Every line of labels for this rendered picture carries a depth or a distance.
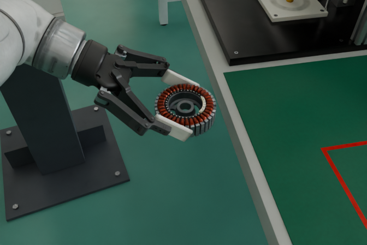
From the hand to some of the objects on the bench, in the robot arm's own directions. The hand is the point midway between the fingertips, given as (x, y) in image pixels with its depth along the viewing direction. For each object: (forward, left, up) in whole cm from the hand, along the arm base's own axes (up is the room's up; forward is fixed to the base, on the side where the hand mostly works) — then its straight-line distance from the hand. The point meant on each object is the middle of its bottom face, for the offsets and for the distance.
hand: (183, 107), depth 67 cm
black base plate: (+47, +38, -7) cm, 61 cm away
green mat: (+54, -29, -3) cm, 61 cm away
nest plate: (+48, +51, -6) cm, 70 cm away
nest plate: (+43, +27, -4) cm, 51 cm away
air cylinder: (+57, +24, -4) cm, 62 cm away
